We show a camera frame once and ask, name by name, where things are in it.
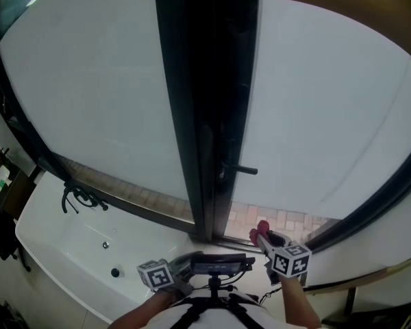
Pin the pink cleaning cloth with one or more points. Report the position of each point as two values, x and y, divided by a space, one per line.
258 230

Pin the black metal stand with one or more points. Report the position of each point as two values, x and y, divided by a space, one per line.
363 317

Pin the black office chair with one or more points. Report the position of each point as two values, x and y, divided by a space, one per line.
3 238

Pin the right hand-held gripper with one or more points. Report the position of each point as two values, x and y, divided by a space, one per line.
291 260

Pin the black phone mount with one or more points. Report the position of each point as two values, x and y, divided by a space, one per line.
214 284

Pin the black bathtub faucet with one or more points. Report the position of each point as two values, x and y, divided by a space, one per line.
78 195

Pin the black chest harness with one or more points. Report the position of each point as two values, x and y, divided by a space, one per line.
186 314

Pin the black chest-mounted phone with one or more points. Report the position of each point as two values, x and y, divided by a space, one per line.
219 266

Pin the person's right forearm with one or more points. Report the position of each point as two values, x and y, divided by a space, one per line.
299 303

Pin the black bathtub knob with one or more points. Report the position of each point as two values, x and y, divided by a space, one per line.
115 271

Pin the wooden shelf board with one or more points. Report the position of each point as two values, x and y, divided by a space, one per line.
351 296

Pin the white bathtub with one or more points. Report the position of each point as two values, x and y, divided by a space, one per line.
72 238

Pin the white shirt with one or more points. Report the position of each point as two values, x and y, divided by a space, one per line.
215 320

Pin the chrome bathtub drain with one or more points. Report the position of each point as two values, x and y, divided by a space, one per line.
105 244

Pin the dark window frame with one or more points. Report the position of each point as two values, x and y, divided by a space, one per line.
311 98

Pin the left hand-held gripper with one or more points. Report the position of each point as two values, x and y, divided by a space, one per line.
155 274

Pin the person's left forearm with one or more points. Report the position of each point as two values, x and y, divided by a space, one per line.
133 315

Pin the brown wooden cabinet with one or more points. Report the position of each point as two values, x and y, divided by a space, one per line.
17 190

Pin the white device green light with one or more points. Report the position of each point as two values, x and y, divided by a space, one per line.
0 180

